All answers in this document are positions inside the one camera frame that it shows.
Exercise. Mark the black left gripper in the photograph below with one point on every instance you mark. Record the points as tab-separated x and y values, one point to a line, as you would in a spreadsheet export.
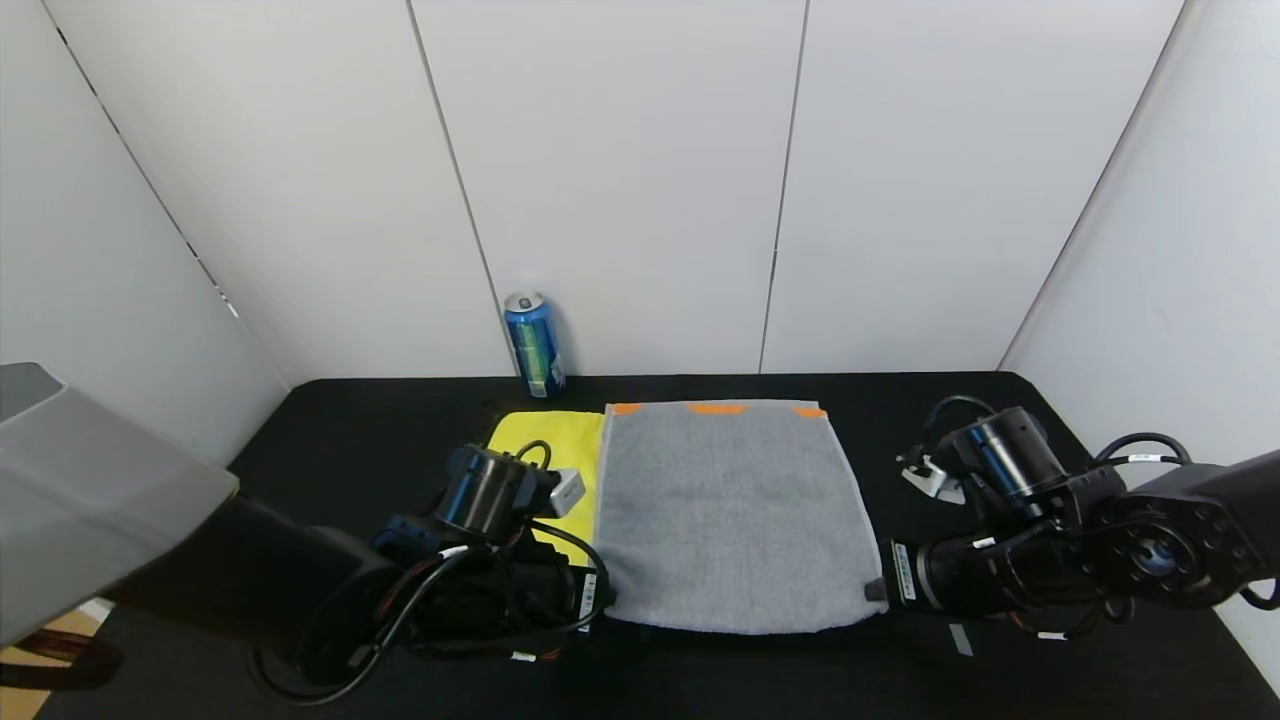
591	591

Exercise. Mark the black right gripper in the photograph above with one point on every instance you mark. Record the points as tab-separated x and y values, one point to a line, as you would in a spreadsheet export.
902	573

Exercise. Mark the grey towel with orange marks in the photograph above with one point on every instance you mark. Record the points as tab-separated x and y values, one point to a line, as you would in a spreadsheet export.
730	520

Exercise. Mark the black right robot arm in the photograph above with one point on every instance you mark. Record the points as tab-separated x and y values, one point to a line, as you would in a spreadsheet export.
1160	550

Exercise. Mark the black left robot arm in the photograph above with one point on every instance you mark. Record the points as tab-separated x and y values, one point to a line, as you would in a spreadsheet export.
100	500

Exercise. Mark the yellow towel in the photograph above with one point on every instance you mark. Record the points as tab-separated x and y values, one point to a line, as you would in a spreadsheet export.
570	435

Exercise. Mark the long grey tape strip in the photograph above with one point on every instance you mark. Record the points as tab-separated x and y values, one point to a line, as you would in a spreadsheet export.
962	642

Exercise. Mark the blue drink can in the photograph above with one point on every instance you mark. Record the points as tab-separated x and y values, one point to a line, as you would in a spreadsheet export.
535	348

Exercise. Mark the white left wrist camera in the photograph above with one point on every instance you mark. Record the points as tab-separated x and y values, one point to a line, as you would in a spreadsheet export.
567	492

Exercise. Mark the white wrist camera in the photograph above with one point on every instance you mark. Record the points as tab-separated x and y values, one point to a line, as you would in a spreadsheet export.
935	482
567	492

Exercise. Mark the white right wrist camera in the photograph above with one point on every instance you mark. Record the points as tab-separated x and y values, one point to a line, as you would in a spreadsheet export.
935	482

